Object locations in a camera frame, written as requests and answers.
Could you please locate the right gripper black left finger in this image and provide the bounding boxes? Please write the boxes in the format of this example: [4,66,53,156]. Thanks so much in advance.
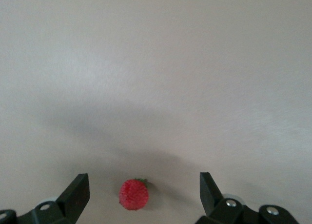
[0,173,91,224]

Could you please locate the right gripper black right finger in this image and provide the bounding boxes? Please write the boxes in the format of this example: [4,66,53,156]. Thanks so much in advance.
[195,172,300,224]

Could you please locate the red strawberry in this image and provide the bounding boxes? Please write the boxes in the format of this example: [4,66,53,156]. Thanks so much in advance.
[118,177,150,211]

